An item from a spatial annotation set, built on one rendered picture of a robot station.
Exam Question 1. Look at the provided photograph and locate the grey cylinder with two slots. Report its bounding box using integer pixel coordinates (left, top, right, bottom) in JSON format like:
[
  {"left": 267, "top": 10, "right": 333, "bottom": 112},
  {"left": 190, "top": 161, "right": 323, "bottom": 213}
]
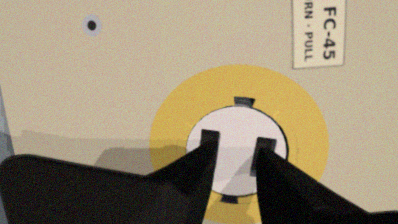
[{"left": 186, "top": 96, "right": 286, "bottom": 196}]

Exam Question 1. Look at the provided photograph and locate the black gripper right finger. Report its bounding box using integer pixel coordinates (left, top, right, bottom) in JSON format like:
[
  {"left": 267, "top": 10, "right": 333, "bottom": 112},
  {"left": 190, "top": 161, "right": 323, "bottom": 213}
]
[{"left": 255, "top": 148, "right": 398, "bottom": 224}]

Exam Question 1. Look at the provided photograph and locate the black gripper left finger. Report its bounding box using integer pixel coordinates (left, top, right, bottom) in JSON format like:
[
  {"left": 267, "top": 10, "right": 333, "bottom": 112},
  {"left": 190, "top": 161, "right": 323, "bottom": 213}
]
[{"left": 0, "top": 140, "right": 218, "bottom": 224}]

